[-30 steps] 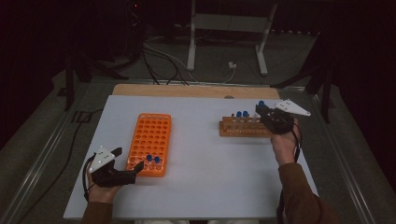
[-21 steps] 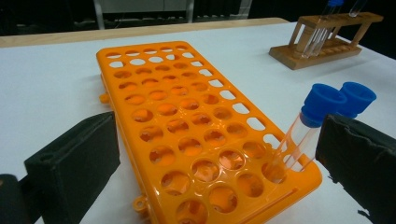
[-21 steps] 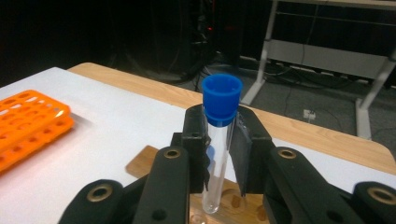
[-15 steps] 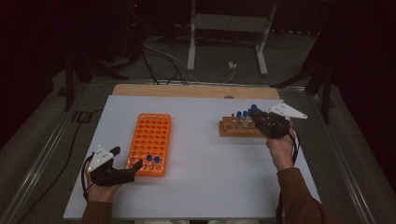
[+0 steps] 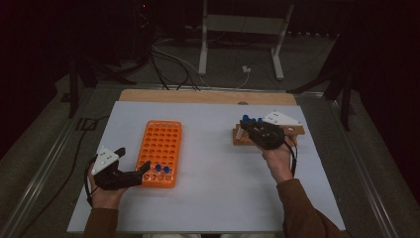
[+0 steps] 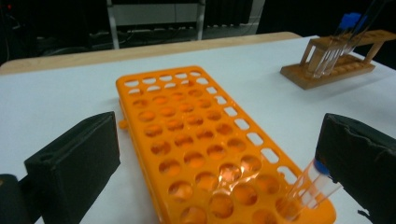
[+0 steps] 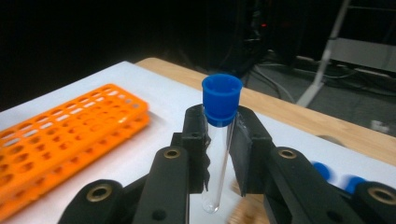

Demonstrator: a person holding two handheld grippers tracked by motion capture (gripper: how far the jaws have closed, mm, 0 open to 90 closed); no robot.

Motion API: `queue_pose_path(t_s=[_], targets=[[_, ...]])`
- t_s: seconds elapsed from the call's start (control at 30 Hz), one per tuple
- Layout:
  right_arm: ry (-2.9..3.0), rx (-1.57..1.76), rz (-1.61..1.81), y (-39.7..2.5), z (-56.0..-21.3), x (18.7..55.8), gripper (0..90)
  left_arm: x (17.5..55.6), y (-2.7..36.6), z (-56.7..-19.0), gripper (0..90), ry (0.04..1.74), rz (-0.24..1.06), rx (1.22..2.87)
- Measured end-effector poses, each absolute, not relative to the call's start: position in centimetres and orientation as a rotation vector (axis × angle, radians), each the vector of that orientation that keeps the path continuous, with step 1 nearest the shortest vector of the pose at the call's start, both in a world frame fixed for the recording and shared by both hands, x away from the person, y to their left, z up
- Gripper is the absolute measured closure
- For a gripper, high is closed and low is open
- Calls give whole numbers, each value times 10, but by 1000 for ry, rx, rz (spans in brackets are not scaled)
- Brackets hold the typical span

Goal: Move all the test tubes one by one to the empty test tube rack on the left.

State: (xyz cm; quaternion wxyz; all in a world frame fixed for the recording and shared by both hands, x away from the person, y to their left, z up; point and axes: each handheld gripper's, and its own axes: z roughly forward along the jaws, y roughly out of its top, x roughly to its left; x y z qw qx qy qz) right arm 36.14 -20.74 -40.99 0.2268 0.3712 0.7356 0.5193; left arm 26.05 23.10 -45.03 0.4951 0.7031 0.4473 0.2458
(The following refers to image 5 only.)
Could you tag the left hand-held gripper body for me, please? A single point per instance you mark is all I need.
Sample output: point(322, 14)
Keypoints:
point(115, 180)

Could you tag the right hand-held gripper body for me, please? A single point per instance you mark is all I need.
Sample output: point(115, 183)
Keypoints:
point(267, 137)

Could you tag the blue-capped test tube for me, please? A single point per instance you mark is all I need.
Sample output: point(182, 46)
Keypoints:
point(245, 117)
point(260, 120)
point(158, 167)
point(166, 169)

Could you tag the wooden tube rack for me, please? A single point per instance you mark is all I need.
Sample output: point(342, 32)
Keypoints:
point(242, 141)

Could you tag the orange plastic tube rack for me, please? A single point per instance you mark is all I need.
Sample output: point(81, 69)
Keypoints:
point(161, 145)

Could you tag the person's left hand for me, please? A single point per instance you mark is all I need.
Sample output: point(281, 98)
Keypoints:
point(105, 200)

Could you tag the person's right hand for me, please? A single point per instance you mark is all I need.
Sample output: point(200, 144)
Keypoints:
point(280, 163)

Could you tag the white plug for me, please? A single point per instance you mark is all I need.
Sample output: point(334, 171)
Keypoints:
point(246, 69)

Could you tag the white board sheet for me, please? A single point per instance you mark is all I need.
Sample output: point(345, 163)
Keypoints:
point(214, 185)

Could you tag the black tripod stand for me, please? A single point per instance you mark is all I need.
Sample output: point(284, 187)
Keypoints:
point(74, 89)
point(345, 99)

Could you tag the dark equipment stand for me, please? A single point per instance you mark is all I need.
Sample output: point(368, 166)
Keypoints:
point(143, 29)

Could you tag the metal floor rail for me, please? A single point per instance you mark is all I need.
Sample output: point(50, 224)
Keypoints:
point(366, 178)
point(43, 175)

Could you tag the grey metal frame stand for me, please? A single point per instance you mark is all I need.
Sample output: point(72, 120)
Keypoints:
point(244, 24)

